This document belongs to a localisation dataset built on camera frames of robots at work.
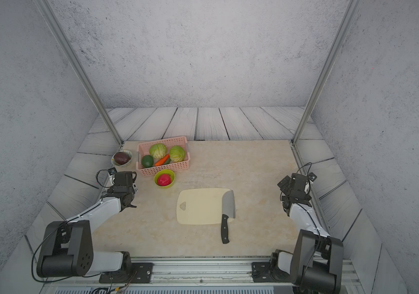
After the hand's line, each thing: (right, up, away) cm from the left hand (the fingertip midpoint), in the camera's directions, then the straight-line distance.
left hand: (122, 186), depth 90 cm
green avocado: (+6, +12, +17) cm, 21 cm away
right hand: (+83, +2, -3) cm, 83 cm away
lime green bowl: (+16, +6, +11) cm, 21 cm away
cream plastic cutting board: (+38, -10, +2) cm, 39 cm away
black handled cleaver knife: (+52, -11, +3) cm, 53 cm away
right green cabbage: (+24, +16, +15) cm, 32 cm away
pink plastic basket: (+2, +19, +23) cm, 29 cm away
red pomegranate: (+18, +3, +6) cm, 20 cm away
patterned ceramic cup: (-8, +10, +14) cm, 19 cm away
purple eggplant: (-8, +14, +15) cm, 22 cm away
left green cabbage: (+12, +18, +17) cm, 28 cm away
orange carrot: (+14, +12, +18) cm, 26 cm away
